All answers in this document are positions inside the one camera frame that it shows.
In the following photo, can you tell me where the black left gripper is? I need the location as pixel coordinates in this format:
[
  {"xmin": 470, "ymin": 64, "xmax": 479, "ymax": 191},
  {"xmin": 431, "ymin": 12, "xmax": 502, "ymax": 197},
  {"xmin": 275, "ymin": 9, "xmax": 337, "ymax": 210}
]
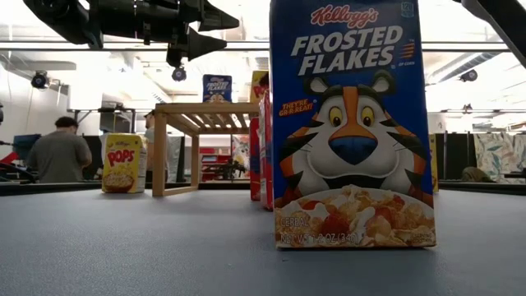
[{"xmin": 88, "ymin": 0, "xmax": 241, "ymax": 69}]

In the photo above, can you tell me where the blue Frosted Flakes cereal box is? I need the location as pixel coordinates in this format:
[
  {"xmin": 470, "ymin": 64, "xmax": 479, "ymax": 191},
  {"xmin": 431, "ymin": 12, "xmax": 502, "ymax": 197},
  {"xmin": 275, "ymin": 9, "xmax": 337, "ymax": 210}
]
[
  {"xmin": 269, "ymin": 0, "xmax": 437, "ymax": 250},
  {"xmin": 201, "ymin": 73, "xmax": 233, "ymax": 104}
]

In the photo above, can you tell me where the yellow Corn Pops cereal box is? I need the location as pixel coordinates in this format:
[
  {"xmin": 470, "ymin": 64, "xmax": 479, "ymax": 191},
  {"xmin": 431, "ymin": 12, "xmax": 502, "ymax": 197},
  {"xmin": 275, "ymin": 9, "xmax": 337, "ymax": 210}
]
[
  {"xmin": 249, "ymin": 69, "xmax": 271, "ymax": 104},
  {"xmin": 428, "ymin": 133, "xmax": 440, "ymax": 194},
  {"xmin": 100, "ymin": 132, "xmax": 148, "ymax": 195}
]

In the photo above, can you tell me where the red Froot Loops cereal box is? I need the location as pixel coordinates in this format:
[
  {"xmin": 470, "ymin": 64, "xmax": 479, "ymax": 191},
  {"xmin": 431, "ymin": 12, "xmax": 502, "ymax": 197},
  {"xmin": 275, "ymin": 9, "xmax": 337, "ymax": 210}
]
[
  {"xmin": 258, "ymin": 90, "xmax": 275, "ymax": 212},
  {"xmin": 249, "ymin": 117, "xmax": 261, "ymax": 202}
]

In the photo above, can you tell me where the wooden slatted shelf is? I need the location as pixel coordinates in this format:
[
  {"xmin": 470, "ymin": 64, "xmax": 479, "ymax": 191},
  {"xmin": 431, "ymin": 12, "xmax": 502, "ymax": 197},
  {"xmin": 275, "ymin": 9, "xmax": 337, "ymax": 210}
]
[{"xmin": 151, "ymin": 101, "xmax": 262, "ymax": 198}]

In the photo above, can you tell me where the fruit print cloth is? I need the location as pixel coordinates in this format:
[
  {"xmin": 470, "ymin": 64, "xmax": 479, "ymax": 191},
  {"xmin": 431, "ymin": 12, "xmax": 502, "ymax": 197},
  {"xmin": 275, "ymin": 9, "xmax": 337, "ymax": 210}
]
[{"xmin": 231, "ymin": 134, "xmax": 251, "ymax": 169}]

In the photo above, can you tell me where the red tool cabinet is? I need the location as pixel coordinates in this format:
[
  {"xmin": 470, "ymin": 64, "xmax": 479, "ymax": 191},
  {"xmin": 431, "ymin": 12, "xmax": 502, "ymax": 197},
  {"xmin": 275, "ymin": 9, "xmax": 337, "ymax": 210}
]
[{"xmin": 199, "ymin": 146, "xmax": 233, "ymax": 182}]

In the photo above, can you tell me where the dark blue partition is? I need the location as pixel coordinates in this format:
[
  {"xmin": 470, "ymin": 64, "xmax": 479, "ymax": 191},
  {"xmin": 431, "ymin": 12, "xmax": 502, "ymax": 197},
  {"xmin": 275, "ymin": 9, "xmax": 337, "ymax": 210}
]
[{"xmin": 12, "ymin": 133, "xmax": 42, "ymax": 161}]

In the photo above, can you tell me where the blue table mat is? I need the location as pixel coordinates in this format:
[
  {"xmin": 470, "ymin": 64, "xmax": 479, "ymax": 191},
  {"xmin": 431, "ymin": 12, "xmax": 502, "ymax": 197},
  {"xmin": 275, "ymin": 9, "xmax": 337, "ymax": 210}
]
[{"xmin": 0, "ymin": 188, "xmax": 526, "ymax": 296}]

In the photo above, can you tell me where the black partition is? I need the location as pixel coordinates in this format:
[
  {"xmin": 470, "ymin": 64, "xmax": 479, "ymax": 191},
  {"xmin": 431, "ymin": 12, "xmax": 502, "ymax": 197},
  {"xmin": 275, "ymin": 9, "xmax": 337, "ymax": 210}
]
[{"xmin": 436, "ymin": 132, "xmax": 474, "ymax": 182}]

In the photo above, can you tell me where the olive jacket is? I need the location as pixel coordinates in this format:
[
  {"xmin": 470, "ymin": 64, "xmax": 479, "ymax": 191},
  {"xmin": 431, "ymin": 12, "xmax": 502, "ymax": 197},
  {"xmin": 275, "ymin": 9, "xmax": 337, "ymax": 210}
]
[{"xmin": 459, "ymin": 166, "xmax": 496, "ymax": 184}]

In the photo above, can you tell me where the leaf print hanging cloth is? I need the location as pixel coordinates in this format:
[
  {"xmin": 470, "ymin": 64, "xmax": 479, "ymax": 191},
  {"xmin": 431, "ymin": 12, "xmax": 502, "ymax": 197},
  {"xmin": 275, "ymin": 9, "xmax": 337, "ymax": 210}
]
[{"xmin": 472, "ymin": 132, "xmax": 526, "ymax": 185}]

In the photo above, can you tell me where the black background rig frame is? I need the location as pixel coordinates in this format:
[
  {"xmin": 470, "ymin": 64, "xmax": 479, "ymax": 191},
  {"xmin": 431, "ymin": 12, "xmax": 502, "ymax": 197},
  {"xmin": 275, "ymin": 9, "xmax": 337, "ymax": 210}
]
[{"xmin": 67, "ymin": 106, "xmax": 137, "ymax": 136}]

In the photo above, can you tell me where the grey ventilation duct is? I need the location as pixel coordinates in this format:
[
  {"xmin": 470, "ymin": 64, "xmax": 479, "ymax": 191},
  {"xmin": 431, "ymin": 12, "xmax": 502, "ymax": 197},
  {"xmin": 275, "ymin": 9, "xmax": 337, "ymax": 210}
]
[{"xmin": 426, "ymin": 20, "xmax": 526, "ymax": 86}]

